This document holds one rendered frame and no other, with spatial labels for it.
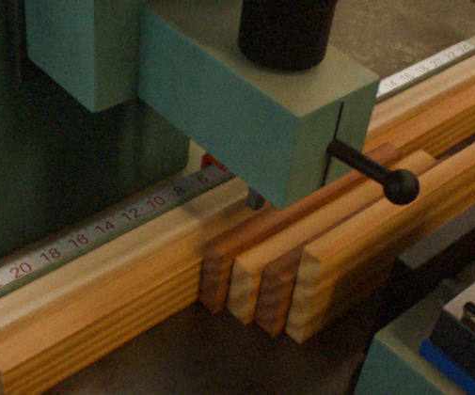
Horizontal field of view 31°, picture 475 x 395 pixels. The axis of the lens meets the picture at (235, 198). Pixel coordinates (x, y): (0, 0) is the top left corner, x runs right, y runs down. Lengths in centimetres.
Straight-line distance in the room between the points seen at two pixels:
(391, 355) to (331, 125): 13
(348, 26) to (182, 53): 221
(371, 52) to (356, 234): 210
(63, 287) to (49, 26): 17
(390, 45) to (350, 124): 217
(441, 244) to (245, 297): 13
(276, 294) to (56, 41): 21
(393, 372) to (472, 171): 17
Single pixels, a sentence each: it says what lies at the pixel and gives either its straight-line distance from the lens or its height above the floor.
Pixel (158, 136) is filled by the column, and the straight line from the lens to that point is 76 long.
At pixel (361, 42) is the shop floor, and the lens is 264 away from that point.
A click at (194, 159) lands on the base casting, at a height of 80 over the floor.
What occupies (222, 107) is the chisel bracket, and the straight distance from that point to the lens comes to 49.
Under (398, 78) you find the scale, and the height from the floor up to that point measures 96.
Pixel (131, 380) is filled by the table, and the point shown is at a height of 90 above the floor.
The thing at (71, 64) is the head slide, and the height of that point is 103.
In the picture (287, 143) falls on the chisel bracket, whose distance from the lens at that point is 46.
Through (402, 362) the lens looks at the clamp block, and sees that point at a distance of 49.
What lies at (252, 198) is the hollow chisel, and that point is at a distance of 56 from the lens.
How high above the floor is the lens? 133
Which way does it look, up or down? 42 degrees down
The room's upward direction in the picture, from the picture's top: 8 degrees clockwise
